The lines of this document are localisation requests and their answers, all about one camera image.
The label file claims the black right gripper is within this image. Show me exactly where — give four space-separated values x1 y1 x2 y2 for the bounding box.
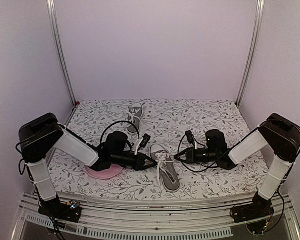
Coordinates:
174 146 219 165

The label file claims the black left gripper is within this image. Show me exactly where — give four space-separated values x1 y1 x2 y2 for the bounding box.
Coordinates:
111 151 158 172

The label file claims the grey sneaker with red sole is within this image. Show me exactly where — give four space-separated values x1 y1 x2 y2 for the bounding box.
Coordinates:
127 102 144 134

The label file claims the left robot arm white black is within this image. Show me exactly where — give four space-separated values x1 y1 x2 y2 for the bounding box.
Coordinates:
15 113 158 223

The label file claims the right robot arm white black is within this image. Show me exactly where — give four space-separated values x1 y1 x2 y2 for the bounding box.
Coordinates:
174 113 300 223

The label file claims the pink plastic plate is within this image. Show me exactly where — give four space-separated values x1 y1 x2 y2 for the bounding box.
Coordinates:
84 164 124 180

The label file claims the floral patterned table mat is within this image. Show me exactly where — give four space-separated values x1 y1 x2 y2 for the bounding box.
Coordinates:
41 99 273 203

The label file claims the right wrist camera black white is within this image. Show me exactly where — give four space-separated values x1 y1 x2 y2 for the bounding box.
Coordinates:
185 130 198 150

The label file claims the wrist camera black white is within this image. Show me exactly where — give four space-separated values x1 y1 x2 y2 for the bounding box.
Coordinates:
185 130 198 150
134 133 151 155

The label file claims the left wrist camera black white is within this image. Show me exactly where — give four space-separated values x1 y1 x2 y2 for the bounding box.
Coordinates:
134 133 151 155

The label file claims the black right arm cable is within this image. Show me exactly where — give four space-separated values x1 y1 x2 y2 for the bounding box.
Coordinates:
178 134 221 174

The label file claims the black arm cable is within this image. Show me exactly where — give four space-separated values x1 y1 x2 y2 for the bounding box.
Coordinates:
178 134 221 174
100 121 141 147

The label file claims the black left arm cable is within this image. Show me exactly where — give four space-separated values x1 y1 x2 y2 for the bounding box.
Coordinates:
100 121 141 147

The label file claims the aluminium front rail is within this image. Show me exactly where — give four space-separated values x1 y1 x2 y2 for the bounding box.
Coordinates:
10 194 300 240

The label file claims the right aluminium frame post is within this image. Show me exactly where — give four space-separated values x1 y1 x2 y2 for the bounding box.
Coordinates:
235 0 265 109

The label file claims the aluminium frame post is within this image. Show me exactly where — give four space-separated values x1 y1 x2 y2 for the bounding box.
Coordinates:
46 0 77 107
235 0 265 109

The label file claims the left aluminium frame post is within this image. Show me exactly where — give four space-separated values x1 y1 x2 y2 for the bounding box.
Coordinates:
46 0 77 107

